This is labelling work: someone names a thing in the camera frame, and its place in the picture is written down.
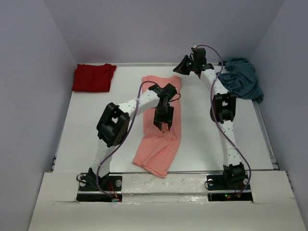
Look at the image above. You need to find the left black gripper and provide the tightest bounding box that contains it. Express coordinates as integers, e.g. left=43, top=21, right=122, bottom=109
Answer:
left=153, top=104, right=174, bottom=130

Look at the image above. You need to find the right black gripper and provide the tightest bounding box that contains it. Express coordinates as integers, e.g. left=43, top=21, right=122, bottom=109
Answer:
left=172, top=55, right=196, bottom=76

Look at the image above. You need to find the pink t shirt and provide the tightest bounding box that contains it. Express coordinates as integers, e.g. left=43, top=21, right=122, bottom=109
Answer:
left=132, top=75, right=182, bottom=179

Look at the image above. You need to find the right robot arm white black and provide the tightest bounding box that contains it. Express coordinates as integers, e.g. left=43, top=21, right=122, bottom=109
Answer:
left=173, top=45, right=249, bottom=194

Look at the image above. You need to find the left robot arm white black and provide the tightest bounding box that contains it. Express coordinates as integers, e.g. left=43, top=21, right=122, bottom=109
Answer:
left=86, top=81, right=180, bottom=191

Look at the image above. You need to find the blue crumpled t shirt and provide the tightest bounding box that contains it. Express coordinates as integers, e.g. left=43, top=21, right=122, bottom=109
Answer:
left=218, top=57, right=264, bottom=103

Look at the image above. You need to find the red folded t shirt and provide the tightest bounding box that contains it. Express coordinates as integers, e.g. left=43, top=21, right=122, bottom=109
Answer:
left=72, top=64, right=117, bottom=93

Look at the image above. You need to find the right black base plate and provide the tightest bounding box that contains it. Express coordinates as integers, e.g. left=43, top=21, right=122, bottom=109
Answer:
left=204, top=175, right=253, bottom=202

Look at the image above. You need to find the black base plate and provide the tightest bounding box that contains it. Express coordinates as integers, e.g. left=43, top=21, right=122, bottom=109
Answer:
left=204, top=175, right=253, bottom=202
left=76, top=174, right=123, bottom=203

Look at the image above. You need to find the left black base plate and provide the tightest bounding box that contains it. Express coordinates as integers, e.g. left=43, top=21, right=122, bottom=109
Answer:
left=76, top=174, right=123, bottom=203

